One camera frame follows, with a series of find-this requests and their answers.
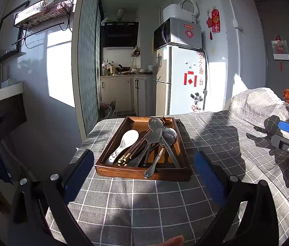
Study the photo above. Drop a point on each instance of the red hanging wall ornament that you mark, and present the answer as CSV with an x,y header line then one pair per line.
x,y
215,21

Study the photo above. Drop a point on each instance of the metal fork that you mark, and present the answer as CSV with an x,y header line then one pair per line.
x,y
149,171

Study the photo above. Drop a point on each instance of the black towel bar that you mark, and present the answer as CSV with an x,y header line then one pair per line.
x,y
36,32

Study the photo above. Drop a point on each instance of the sauce bottle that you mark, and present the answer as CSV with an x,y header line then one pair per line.
x,y
112,69

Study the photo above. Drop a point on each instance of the black wok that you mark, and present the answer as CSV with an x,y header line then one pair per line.
x,y
123,68

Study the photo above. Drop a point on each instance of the grey checked lace-trimmed cover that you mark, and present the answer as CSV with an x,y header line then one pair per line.
x,y
252,100

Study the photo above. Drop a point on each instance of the person's left hand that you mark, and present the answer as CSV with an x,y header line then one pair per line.
x,y
172,241

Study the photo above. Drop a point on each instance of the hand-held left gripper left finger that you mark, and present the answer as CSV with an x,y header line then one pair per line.
x,y
79,176

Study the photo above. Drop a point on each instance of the stack of bowls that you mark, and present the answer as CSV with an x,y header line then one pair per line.
x,y
120,15

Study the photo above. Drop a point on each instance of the patterned sliding door panel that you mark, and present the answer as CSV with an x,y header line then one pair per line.
x,y
88,56

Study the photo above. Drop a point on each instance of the white refrigerator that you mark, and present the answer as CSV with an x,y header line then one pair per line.
x,y
180,87

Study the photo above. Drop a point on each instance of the hanging paper ornament red tassel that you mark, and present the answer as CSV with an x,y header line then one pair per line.
x,y
280,50

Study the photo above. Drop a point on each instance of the black range hood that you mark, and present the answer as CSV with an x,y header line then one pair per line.
x,y
120,34

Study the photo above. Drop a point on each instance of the grey door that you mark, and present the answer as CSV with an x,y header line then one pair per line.
x,y
282,18

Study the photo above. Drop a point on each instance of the grey checked tablecloth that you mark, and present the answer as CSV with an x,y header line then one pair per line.
x,y
147,210

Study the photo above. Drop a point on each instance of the silver microwave oven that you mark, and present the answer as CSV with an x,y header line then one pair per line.
x,y
182,33

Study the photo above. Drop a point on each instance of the cooking oil bottle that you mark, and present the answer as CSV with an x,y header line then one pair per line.
x,y
104,69

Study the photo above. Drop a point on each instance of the black wall shelf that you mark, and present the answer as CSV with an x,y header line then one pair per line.
x,y
6,56

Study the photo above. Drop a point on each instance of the white ceramic spoon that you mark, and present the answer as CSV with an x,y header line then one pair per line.
x,y
130,137

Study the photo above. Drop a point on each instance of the cream kitchen cabinet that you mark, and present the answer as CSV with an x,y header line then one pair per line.
x,y
118,92

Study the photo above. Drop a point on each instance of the metal spoon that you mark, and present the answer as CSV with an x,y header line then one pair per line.
x,y
170,134
154,137
156,124

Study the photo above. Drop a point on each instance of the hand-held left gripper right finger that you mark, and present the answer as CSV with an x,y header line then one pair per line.
x,y
208,176

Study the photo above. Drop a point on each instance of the wooden tray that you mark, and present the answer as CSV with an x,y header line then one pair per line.
x,y
124,173

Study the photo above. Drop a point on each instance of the white sink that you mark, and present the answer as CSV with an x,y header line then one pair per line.
x,y
1,93

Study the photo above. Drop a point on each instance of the small wall spice rack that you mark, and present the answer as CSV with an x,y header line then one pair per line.
x,y
135,51

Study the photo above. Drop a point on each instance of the white rice cooker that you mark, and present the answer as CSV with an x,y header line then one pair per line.
x,y
177,11

